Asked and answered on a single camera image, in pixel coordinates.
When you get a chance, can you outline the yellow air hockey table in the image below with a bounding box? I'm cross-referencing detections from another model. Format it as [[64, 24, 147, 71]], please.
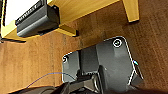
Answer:
[[0, 0, 140, 43]]

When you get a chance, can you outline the thin blue cable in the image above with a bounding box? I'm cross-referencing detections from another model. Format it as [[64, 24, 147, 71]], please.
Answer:
[[28, 71, 78, 91]]

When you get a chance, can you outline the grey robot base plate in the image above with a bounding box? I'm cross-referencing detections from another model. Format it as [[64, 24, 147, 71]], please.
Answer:
[[62, 35, 145, 93]]

